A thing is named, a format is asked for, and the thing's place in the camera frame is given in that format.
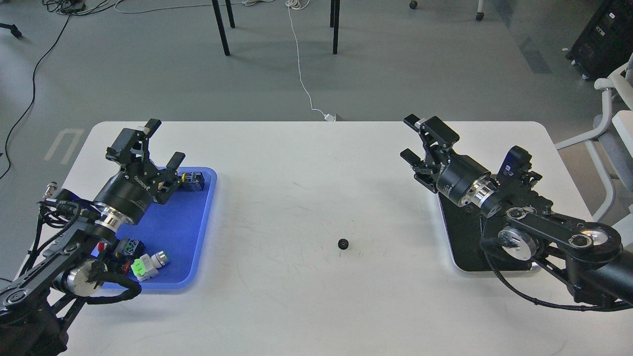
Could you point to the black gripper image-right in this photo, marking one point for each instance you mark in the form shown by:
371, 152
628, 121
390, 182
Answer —
461, 179

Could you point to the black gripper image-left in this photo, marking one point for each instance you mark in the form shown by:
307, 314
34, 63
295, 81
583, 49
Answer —
137, 185

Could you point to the silver metal tray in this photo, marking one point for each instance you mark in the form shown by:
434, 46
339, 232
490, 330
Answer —
464, 231

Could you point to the blue plastic tray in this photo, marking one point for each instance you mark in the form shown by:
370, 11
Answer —
177, 228

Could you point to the green push button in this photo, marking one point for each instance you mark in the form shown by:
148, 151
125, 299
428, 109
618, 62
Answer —
192, 181

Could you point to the white office chair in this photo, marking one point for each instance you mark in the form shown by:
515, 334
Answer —
607, 147

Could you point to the black equipment case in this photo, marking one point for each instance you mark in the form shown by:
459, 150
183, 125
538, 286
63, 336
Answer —
606, 42

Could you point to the white green connector switch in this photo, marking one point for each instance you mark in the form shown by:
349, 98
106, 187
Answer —
146, 266

